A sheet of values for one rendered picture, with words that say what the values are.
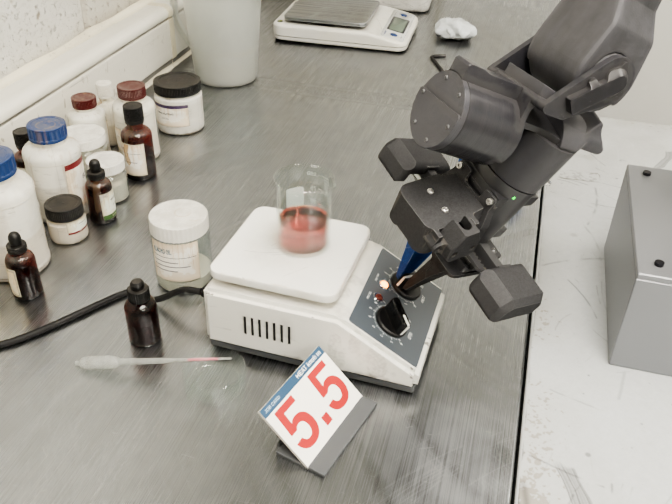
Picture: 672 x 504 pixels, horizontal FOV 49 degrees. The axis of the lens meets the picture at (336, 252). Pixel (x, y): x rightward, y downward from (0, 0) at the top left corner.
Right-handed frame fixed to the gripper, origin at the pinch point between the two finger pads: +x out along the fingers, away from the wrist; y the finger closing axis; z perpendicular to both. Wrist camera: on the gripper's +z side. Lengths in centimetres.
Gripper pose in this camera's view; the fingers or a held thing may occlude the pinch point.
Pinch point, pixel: (424, 260)
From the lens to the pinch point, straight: 67.3
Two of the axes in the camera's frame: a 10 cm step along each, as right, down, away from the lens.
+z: -7.2, 0.9, -6.8
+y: 4.7, 7.8, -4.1
